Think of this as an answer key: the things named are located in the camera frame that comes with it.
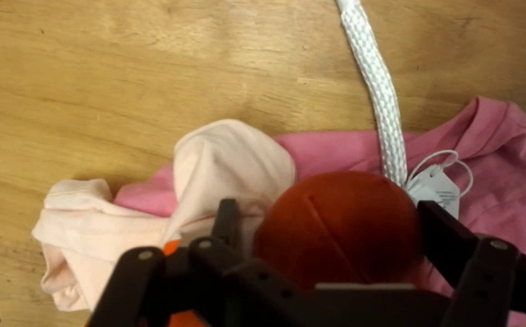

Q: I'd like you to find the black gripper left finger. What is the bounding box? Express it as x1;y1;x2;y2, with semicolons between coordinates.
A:
86;197;312;327

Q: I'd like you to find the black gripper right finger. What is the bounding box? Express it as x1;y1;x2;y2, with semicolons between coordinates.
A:
417;201;526;327

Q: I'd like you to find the light pink printed shirt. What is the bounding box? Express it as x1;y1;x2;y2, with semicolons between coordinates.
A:
33;119;295;310

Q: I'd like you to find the red plush radish toy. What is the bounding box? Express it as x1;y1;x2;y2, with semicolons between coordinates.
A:
253;170;423;288

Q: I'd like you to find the white braided rope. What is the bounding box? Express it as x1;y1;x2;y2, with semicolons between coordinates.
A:
333;0;412;187

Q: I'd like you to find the pink cloth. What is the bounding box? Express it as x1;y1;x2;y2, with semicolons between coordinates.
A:
113;96;526;327

